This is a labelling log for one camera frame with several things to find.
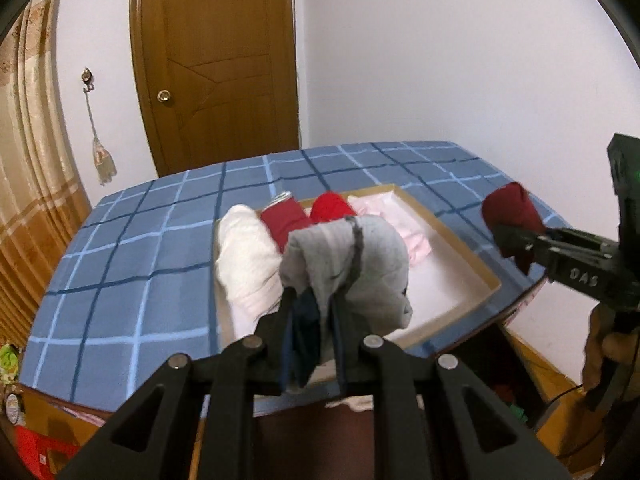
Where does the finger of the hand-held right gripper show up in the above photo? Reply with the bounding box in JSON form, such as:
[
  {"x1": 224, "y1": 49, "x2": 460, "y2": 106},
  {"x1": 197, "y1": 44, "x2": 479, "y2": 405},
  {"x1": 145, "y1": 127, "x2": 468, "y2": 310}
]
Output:
[
  {"x1": 500, "y1": 245, "x2": 621, "y2": 306},
  {"x1": 492, "y1": 224, "x2": 621, "y2": 272}
]

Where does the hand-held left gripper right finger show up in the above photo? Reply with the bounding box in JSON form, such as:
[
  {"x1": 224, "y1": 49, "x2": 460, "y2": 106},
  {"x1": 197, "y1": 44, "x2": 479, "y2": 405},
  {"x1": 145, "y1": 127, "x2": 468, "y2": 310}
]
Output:
[{"x1": 332, "y1": 295, "x2": 571, "y2": 480}]

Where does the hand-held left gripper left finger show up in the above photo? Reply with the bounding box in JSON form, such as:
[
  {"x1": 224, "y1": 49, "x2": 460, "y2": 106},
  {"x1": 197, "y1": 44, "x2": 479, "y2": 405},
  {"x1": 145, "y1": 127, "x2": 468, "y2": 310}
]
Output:
[{"x1": 60, "y1": 287, "x2": 296, "y2": 480}]

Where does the maroon underwear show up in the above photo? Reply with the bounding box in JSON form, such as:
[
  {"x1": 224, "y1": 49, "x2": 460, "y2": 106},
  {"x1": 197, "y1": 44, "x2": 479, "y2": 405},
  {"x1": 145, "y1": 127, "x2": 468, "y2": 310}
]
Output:
[{"x1": 482, "y1": 183, "x2": 546, "y2": 276}]

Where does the white underwear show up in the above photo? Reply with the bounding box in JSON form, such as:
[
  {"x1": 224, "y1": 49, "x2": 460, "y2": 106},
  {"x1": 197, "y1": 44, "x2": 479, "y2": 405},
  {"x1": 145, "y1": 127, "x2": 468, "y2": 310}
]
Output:
[{"x1": 215, "y1": 204, "x2": 283, "y2": 316}]

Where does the shallow wooden drawer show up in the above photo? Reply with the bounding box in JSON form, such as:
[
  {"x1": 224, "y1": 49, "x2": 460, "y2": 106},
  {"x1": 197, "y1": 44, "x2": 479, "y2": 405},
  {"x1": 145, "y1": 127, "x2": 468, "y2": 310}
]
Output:
[{"x1": 214, "y1": 184, "x2": 502, "y2": 356}]

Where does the grey underwear navy waistband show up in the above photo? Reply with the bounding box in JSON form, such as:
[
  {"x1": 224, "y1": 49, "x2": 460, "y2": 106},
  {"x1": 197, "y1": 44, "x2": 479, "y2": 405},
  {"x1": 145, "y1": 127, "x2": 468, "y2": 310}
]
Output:
[{"x1": 277, "y1": 215, "x2": 415, "y2": 391}]

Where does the dark red underwear silver waistband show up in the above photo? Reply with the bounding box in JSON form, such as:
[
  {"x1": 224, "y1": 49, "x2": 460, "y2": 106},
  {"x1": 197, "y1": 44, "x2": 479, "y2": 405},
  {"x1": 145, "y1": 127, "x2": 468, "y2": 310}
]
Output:
[{"x1": 260, "y1": 191, "x2": 311, "y2": 253}]

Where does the pale pink folded underwear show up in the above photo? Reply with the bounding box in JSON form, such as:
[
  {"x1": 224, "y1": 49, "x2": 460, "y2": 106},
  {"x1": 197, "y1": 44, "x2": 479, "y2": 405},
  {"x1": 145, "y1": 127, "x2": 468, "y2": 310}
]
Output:
[{"x1": 347, "y1": 195, "x2": 433, "y2": 266}]

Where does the bright red rolled underwear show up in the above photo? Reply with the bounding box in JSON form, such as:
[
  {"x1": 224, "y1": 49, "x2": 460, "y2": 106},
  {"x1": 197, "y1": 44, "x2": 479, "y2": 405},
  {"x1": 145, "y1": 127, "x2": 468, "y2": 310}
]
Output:
[{"x1": 310, "y1": 191, "x2": 357, "y2": 224}]

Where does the person's right hand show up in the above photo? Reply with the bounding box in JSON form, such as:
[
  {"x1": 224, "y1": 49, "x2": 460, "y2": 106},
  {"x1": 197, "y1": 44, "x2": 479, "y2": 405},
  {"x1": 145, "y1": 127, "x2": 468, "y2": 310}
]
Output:
[{"x1": 582, "y1": 305, "x2": 638, "y2": 389}]

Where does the dark wooden furniture base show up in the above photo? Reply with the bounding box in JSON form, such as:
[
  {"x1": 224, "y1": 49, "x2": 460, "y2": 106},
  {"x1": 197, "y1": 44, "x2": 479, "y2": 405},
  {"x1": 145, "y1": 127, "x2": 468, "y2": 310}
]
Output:
[{"x1": 20, "y1": 325, "x2": 551, "y2": 480}]

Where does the blue plaid bedsheet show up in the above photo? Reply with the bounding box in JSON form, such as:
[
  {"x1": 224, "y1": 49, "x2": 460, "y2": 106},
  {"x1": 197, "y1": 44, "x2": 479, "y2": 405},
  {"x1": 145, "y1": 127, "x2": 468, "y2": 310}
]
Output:
[{"x1": 19, "y1": 140, "x2": 573, "y2": 413}]

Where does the green plastic item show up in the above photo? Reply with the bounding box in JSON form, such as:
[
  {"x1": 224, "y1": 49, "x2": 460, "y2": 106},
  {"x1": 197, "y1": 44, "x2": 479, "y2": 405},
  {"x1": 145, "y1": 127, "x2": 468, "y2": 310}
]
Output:
[{"x1": 492, "y1": 385, "x2": 526, "y2": 421}]

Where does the curtain tieback tassel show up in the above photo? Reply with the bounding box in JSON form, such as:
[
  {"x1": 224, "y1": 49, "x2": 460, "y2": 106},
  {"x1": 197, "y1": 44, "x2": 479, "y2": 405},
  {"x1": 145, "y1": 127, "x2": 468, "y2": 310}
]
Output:
[{"x1": 86, "y1": 91, "x2": 117, "y2": 187}]

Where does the red box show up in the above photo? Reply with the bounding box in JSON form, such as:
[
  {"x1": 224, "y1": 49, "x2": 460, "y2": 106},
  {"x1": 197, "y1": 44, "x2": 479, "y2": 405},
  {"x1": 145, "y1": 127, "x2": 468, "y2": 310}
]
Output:
[{"x1": 12, "y1": 422, "x2": 68, "y2": 480}]

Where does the green cloth item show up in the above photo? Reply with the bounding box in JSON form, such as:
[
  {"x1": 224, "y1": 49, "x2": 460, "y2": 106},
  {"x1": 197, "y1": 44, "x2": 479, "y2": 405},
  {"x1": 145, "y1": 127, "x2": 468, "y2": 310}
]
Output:
[{"x1": 0, "y1": 342, "x2": 20, "y2": 386}]

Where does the brown wooden door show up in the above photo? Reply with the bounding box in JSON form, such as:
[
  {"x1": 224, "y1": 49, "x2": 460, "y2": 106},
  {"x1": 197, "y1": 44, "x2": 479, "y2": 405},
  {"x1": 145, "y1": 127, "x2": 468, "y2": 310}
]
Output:
[{"x1": 129, "y1": 0, "x2": 301, "y2": 178}]

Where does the golden patterned curtain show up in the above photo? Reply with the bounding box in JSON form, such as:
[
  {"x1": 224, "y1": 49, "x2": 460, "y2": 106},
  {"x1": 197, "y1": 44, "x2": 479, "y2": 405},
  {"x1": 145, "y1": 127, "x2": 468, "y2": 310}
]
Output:
[{"x1": 0, "y1": 0, "x2": 93, "y2": 346}]

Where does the black cable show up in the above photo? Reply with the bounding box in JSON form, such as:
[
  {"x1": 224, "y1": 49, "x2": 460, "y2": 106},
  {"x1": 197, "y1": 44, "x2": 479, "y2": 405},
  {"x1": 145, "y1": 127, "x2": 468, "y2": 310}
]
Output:
[{"x1": 532, "y1": 384, "x2": 608, "y2": 461}]

